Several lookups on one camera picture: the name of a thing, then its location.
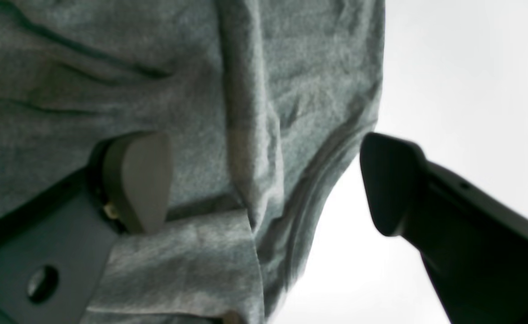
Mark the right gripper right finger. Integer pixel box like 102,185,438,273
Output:
359,133,528,324

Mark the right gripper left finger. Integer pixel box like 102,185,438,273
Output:
0,131,173,324

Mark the grey t-shirt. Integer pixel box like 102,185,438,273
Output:
0,0,386,324

